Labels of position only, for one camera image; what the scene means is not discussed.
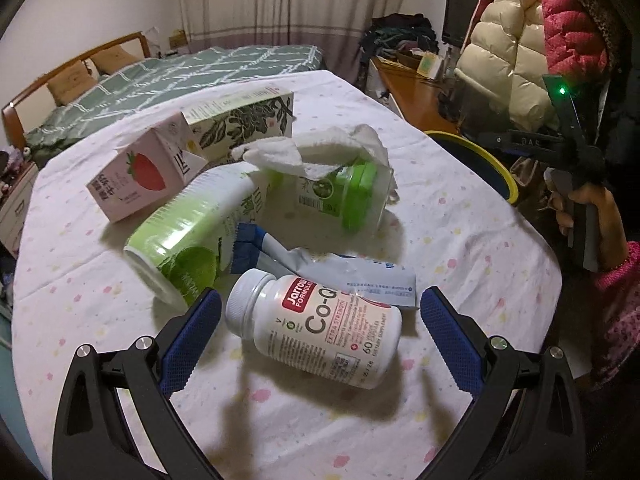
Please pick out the wooden headboard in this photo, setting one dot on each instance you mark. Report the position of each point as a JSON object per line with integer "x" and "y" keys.
{"x": 15, "y": 115}

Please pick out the yellow rim dark bin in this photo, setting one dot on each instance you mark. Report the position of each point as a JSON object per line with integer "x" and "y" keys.
{"x": 475, "y": 160}

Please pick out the small green white box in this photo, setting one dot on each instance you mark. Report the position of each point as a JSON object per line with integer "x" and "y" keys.
{"x": 430, "y": 66}

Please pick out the green label drink bottle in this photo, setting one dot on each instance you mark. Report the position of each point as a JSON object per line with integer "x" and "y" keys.
{"x": 185, "y": 230}

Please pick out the person's right hand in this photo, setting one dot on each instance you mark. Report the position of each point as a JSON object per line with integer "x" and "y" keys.
{"x": 610, "y": 230}

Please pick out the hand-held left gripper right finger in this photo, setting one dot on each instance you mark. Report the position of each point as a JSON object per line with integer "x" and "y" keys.
{"x": 450, "y": 335}

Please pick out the blue white foil packet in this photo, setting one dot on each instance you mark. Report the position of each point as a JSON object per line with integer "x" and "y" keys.
{"x": 350, "y": 272}

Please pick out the bed with green checked quilt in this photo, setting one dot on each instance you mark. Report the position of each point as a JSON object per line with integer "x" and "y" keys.
{"x": 200, "y": 67}

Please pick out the black monitor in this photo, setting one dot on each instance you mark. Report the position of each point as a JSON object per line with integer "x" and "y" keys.
{"x": 465, "y": 10}

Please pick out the brown pillow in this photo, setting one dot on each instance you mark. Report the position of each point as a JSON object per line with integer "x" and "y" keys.
{"x": 115, "y": 57}
{"x": 70, "y": 82}

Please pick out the red puffer jacket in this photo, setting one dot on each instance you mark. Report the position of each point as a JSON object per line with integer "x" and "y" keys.
{"x": 570, "y": 15}

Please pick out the wooden cabinet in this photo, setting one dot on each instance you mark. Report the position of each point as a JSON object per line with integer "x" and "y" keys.
{"x": 415, "y": 95}

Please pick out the white paper towel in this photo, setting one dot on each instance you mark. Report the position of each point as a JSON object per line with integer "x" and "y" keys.
{"x": 320, "y": 150}

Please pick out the leaf print paper box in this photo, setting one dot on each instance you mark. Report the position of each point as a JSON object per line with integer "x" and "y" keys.
{"x": 240, "y": 117}

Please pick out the cream puffer jacket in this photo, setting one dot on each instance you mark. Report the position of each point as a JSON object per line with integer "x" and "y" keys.
{"x": 505, "y": 50}

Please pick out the white supplement bottle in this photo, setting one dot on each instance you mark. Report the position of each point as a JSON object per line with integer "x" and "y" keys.
{"x": 320, "y": 330}

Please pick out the pile of dark clothes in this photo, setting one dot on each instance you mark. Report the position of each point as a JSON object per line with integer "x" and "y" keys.
{"x": 400, "y": 35}

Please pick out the striped curtain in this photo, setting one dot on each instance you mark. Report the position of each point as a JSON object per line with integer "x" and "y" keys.
{"x": 300, "y": 5}

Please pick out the pink strawberry milk carton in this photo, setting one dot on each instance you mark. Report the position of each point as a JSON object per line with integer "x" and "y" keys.
{"x": 145, "y": 175}

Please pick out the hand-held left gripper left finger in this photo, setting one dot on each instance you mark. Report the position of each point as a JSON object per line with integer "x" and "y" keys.
{"x": 192, "y": 332}

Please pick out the clear jar with green lid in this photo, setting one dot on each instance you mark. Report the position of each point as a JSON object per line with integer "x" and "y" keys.
{"x": 355, "y": 195}

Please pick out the white nightstand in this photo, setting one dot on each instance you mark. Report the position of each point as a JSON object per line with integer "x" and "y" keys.
{"x": 15, "y": 210}

